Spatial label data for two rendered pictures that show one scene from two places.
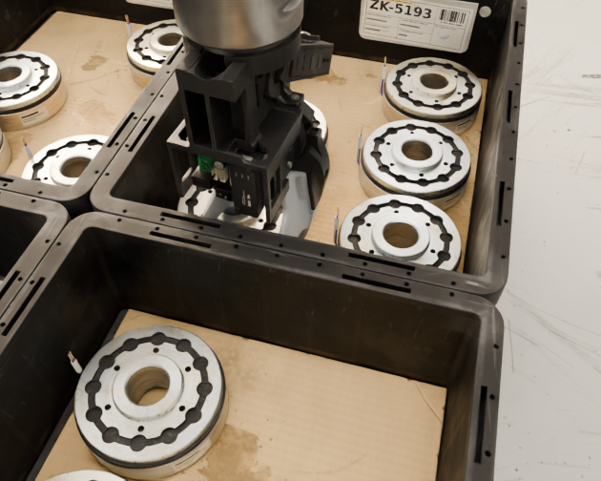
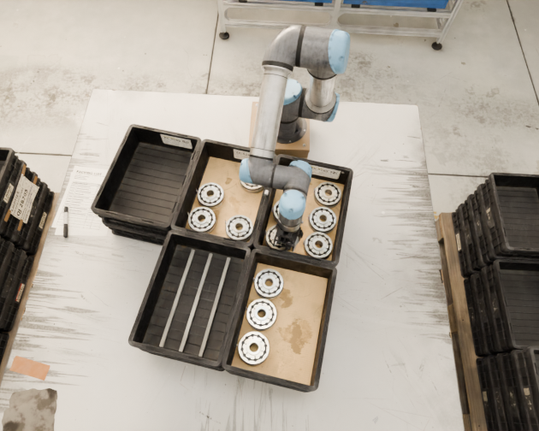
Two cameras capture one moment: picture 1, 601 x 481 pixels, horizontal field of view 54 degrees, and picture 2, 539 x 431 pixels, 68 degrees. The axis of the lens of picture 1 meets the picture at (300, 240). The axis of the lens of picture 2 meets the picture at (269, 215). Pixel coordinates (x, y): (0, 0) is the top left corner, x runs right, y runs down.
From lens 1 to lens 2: 1.00 m
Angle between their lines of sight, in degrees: 14
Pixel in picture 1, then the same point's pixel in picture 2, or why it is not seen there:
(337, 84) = not seen: hidden behind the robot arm
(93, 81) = (230, 188)
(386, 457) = (316, 293)
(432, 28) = (328, 174)
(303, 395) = (298, 281)
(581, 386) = (363, 270)
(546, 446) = (352, 286)
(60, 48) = (216, 174)
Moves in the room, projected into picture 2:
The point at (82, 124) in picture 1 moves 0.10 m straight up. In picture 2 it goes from (231, 206) to (229, 193)
